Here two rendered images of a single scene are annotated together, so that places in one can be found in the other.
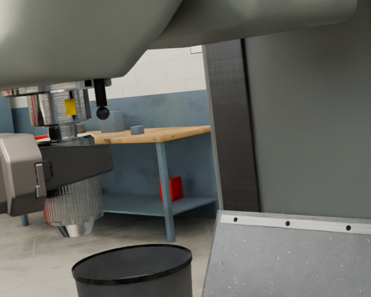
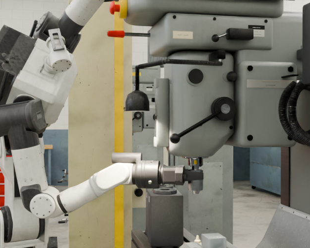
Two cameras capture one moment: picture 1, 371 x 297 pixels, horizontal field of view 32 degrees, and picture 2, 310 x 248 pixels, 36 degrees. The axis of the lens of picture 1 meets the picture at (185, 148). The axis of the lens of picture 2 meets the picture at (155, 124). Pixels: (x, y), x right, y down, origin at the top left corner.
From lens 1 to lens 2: 1.05 m
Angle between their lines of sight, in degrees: 36
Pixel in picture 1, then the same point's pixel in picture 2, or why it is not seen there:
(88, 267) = not seen: hidden behind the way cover
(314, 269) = (294, 230)
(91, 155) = (198, 174)
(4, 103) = not seen: hidden behind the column
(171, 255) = not seen: outside the picture
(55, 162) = (188, 174)
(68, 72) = (190, 155)
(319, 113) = (304, 173)
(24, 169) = (178, 174)
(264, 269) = (283, 227)
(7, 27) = (176, 145)
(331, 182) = (306, 200)
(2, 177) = (174, 175)
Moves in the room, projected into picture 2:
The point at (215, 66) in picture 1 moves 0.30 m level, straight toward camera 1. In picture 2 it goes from (282, 149) to (241, 154)
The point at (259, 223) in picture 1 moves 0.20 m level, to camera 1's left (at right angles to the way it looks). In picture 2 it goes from (287, 210) to (234, 204)
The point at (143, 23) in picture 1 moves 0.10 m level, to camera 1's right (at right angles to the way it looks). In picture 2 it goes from (210, 145) to (241, 146)
